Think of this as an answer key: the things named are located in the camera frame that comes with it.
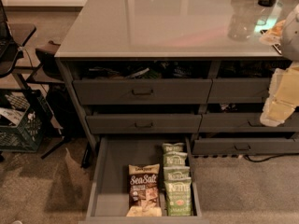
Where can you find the bottom right grey drawer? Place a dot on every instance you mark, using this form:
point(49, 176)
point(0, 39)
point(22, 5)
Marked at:
point(244, 146)

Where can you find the grey drawer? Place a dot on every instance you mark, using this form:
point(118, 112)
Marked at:
point(244, 146)
point(238, 90)
point(143, 123)
point(243, 123)
point(142, 91)

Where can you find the top right grey drawer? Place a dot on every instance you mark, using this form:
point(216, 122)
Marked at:
point(238, 90)

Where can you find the grey drawer cabinet frame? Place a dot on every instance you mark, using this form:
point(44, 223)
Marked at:
point(171, 39)

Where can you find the middle right grey drawer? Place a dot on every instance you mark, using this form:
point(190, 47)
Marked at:
point(243, 123)

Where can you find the green Kettle chip bag front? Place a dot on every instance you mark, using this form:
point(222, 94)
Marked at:
point(178, 197)

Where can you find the green plastic crate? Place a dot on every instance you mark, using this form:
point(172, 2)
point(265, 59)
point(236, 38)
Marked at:
point(24, 117)

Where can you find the middle left grey drawer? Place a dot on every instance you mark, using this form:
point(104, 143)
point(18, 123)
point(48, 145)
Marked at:
point(143, 123)

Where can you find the green Kettle chip bag rear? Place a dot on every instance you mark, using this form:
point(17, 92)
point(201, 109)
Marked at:
point(177, 147)

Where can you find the top left grey drawer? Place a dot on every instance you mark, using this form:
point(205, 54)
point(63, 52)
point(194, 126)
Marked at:
point(142, 91)

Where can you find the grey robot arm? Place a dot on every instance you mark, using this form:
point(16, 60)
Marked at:
point(284, 85)

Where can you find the dark office chair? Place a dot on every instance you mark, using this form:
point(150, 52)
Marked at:
point(47, 71)

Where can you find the open bottom left drawer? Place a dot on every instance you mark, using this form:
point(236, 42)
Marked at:
point(109, 201)

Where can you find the brown sea salt chip bag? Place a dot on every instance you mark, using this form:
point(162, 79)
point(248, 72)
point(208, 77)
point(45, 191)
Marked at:
point(144, 199)

